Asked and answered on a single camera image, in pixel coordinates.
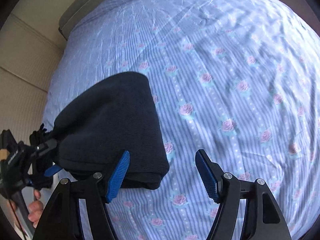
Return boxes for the black pants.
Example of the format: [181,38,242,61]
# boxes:
[50,72,169,190]

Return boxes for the left hand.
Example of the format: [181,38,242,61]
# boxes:
[7,189,44,230]

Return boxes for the blue floral bed sheet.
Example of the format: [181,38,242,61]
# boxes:
[43,0,319,239]

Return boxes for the grey padded headboard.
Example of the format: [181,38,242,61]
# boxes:
[59,0,104,40]

